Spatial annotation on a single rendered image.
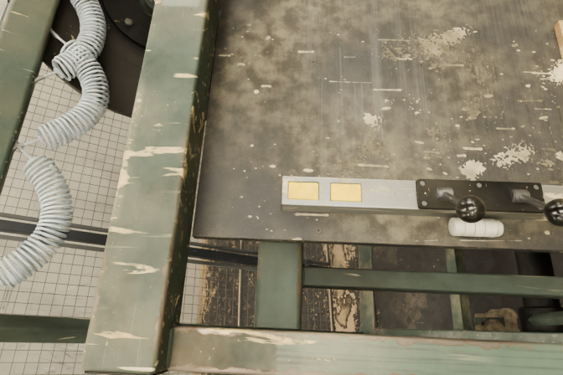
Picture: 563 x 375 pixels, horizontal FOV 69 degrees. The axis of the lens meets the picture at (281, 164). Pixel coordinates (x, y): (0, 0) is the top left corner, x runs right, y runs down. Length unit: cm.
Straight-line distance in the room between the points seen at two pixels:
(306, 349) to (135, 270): 26
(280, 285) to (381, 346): 19
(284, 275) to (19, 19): 90
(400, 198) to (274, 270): 24
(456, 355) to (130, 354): 44
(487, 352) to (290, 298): 30
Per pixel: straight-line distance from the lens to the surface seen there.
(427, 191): 71
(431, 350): 67
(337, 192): 68
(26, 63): 118
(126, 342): 62
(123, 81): 128
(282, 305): 72
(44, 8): 127
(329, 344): 64
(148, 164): 67
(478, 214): 60
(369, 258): 182
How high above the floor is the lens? 204
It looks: 29 degrees down
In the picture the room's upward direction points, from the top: 74 degrees counter-clockwise
